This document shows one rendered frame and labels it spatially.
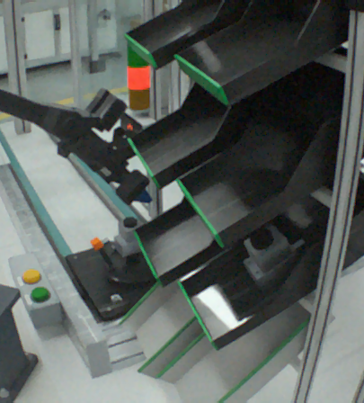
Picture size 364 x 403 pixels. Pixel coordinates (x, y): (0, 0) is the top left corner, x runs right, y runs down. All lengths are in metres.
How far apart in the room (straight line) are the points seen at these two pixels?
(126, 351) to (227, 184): 0.52
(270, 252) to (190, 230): 0.20
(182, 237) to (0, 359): 0.43
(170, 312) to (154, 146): 0.31
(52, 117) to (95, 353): 0.46
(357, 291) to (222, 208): 0.77
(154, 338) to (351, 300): 0.55
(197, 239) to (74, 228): 0.67
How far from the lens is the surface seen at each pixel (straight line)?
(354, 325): 1.24
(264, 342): 0.81
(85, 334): 1.05
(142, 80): 1.19
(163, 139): 0.78
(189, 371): 0.89
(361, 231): 0.68
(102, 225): 1.44
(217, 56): 0.61
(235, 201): 0.63
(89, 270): 1.19
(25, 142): 2.01
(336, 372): 1.13
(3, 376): 1.05
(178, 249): 0.82
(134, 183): 0.97
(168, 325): 0.94
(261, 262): 0.68
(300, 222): 0.78
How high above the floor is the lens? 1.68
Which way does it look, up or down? 30 degrees down
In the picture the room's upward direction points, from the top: straight up
